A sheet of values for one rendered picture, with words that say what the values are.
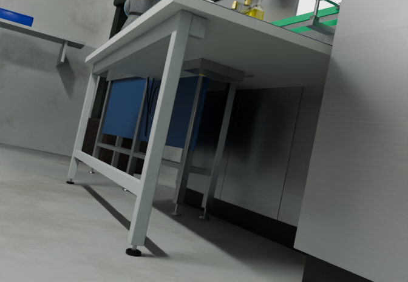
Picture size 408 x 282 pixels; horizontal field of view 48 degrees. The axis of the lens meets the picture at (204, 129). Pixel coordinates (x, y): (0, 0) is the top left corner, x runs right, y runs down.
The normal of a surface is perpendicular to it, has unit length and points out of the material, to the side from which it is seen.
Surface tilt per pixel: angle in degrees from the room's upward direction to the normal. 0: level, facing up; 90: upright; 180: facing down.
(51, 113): 90
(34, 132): 90
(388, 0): 90
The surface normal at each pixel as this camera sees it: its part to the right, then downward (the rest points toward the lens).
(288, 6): -0.85, -0.21
